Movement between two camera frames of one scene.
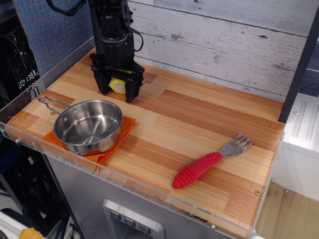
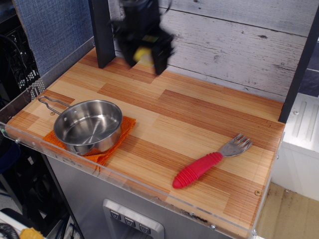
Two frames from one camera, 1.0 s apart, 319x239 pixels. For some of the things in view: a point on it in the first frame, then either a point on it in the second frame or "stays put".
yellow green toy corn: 119,85 to 143,54
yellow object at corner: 30,233 stays put
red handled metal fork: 236,147 stays put
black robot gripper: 114,57 to 141,27
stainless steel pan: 87,127 stays put
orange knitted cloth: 128,124 stays put
